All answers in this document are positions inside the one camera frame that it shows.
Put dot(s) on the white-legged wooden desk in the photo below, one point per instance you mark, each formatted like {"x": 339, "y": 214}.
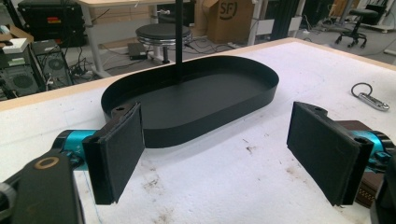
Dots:
{"x": 102, "y": 18}

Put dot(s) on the black equipment case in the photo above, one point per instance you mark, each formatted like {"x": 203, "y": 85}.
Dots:
{"x": 51, "y": 21}

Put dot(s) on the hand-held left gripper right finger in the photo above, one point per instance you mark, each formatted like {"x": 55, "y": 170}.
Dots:
{"x": 323, "y": 149}

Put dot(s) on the small white box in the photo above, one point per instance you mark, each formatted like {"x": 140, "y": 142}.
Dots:
{"x": 15, "y": 45}

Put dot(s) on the black upright pole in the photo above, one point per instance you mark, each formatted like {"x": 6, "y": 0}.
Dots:
{"x": 179, "y": 37}

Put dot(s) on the brown cardboard box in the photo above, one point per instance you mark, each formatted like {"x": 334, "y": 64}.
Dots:
{"x": 229, "y": 18}

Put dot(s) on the open cardboard box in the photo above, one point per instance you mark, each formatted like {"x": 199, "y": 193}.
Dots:
{"x": 18, "y": 32}

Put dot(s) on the black computer tower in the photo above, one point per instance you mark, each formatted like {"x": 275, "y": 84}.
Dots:
{"x": 51, "y": 63}

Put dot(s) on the black oval tray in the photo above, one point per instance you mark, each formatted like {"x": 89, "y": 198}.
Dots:
{"x": 202, "y": 102}

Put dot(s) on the black office chair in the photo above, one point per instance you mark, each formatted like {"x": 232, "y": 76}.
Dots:
{"x": 358, "y": 25}

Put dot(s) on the black flat box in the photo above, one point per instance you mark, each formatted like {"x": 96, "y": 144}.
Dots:
{"x": 137, "y": 50}

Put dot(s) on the round black stool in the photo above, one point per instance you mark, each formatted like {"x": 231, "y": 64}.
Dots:
{"x": 164, "y": 35}

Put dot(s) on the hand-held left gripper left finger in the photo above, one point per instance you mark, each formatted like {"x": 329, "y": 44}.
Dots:
{"x": 115, "y": 155}

